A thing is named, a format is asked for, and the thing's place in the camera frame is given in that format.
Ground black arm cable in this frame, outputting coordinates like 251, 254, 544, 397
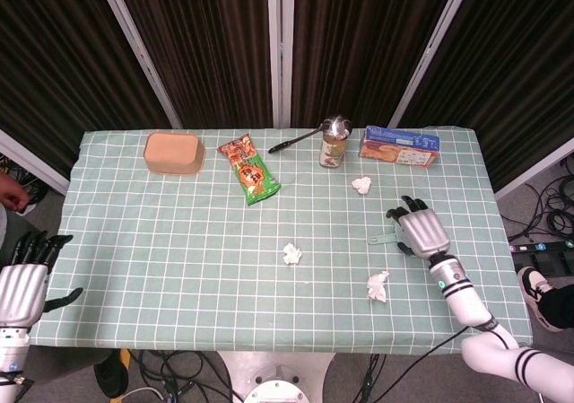
358, 325, 471, 403

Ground white partition frame rail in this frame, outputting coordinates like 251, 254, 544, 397
492, 137, 574, 201
0, 127, 71, 197

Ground green checked tablecloth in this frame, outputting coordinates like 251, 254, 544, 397
27, 127, 535, 357

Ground brown paper food box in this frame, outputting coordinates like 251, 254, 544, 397
143, 131, 206, 177

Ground white double partition frame post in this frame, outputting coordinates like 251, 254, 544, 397
266, 0, 296, 129

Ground blue cracker box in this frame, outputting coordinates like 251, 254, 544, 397
358, 125, 441, 169

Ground white black sneaker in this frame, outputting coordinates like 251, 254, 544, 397
517, 267, 564, 332

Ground bystander bare hand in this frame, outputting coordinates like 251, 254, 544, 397
0, 171, 29, 211

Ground black shoe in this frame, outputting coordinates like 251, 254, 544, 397
93, 351, 130, 399

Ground glass jar yellow contents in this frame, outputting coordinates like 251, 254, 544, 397
318, 131, 347, 169

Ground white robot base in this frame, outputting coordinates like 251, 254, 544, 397
217, 352, 335, 403

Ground dark brown curtain panel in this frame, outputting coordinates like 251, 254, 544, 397
401, 0, 574, 193
291, 0, 463, 128
0, 0, 172, 180
110, 0, 274, 129

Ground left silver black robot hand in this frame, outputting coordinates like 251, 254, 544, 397
0, 231, 84, 330

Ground black trouser leg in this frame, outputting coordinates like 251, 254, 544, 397
537, 283, 574, 331

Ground green orange snack bag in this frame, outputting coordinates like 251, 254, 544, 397
217, 134, 283, 206

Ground steel ladle black handle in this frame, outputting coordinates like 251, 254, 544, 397
267, 115, 353, 155

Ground black power strip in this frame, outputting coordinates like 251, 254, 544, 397
509, 239, 574, 256

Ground black floor cable bundle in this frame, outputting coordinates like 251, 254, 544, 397
498, 153, 574, 242

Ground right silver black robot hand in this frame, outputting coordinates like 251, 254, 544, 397
386, 195, 451, 260

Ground black cable tangle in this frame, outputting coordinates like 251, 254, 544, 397
127, 349, 237, 403

